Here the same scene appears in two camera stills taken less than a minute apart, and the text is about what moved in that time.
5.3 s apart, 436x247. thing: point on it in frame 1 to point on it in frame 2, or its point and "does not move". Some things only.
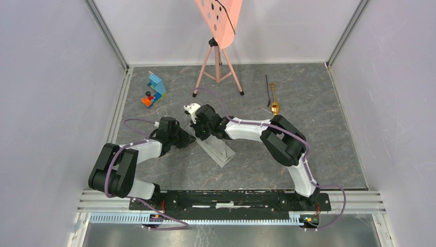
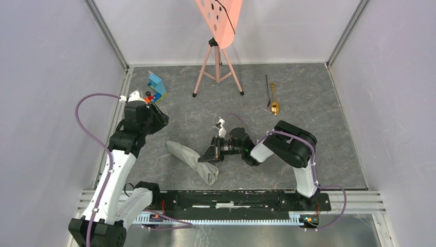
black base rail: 226,201 does not move
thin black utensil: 269,101 does not move
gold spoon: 275,106 does not move
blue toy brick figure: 156,83 does not move
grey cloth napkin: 216,148 to 208,173
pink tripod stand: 213,42 does not move
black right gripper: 204,129 to 217,150
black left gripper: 182,138 to 159,116
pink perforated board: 222,16 does not move
